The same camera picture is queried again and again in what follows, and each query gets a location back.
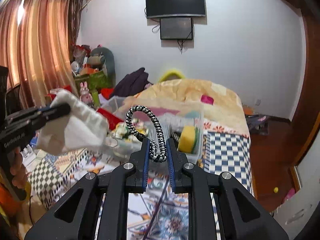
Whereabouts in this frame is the white drawstring pouch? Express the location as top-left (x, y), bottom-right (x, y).
top-left (36, 89), bottom-right (109, 155)

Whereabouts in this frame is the black white braided cord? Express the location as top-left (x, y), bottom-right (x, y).
top-left (125, 104), bottom-right (168, 163)

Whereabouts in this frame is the yellow floral scrunchie cloth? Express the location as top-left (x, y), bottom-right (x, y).
top-left (111, 118), bottom-right (149, 143)

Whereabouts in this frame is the black hat with silver chains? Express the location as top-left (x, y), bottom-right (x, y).
top-left (159, 113), bottom-right (184, 143)

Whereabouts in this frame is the person's left hand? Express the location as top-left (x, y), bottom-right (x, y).
top-left (10, 147), bottom-right (27, 189)

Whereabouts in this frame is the yellow green sponge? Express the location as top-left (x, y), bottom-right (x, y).
top-left (178, 126), bottom-right (199, 154)

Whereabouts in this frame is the pink rabbit doll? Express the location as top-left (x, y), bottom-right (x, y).
top-left (80, 81), bottom-right (93, 107)

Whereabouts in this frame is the clear plastic storage bin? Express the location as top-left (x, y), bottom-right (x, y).
top-left (101, 96), bottom-right (204, 164)

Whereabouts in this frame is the red velvet pouch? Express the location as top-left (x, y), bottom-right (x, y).
top-left (97, 108), bottom-right (124, 130)

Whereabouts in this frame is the green gift box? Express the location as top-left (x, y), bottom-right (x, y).
top-left (74, 71), bottom-right (113, 91)

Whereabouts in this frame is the beige blanket on bed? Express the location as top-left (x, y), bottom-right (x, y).
top-left (124, 79), bottom-right (249, 138)

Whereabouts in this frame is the grey plush toy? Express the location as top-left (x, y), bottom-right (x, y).
top-left (87, 47), bottom-right (116, 86)

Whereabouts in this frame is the orange striped curtain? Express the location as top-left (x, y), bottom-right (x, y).
top-left (1, 0), bottom-right (83, 108)

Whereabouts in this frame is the dark purple garment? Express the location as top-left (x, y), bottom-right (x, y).
top-left (110, 68), bottom-right (152, 97)

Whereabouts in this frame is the yellow plush headband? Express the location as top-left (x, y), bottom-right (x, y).
top-left (159, 69), bottom-right (185, 82)

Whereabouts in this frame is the small wall monitor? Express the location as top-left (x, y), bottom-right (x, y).
top-left (160, 17), bottom-right (194, 41)

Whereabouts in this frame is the large black wall television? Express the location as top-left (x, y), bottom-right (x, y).
top-left (145, 0), bottom-right (206, 18)

